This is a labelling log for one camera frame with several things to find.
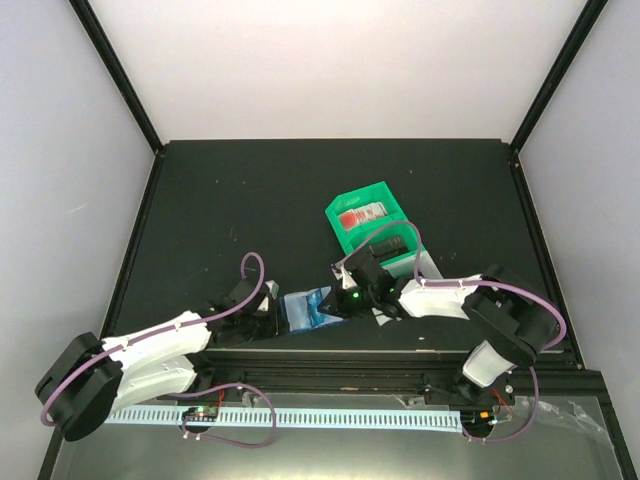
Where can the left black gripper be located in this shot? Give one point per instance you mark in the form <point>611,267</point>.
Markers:
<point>274,330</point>

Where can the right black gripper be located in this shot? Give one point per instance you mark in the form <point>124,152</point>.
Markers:
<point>337,307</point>

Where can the blue card holder wallet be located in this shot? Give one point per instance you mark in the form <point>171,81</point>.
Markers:
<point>301,314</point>

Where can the white card bin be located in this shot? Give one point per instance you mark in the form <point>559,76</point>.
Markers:
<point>420,267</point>

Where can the green card bin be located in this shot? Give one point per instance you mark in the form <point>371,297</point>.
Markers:
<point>395,223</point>

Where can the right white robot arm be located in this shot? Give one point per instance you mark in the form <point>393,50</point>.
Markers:
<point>516,325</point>

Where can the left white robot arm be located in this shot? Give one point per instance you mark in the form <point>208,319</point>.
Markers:
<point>94,378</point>

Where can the red white credit cards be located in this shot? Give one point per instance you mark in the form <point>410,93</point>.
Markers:
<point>355,217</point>

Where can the left circuit board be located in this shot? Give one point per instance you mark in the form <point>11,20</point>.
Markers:
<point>200,414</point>

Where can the circuit board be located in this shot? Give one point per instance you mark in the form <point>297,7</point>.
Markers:
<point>200,414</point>
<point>484,418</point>

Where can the right circuit board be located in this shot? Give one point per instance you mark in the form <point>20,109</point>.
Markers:
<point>484,418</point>

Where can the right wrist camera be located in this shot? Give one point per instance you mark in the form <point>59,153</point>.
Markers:
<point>343,276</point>

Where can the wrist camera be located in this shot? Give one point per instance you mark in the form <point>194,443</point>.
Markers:
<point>273,288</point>
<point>343,276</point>

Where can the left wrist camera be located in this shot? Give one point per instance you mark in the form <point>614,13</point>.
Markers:
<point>273,288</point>

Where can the white slotted cable duct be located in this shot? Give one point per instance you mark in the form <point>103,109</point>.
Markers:
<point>296,418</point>

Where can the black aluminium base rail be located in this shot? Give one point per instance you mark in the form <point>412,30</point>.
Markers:
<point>382,373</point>

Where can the right black frame post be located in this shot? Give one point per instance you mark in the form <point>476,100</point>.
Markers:
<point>572,45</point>

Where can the black frame post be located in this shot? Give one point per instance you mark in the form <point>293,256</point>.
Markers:
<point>103,46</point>
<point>572,45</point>

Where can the left black frame post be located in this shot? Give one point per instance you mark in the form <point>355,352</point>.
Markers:
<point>103,46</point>

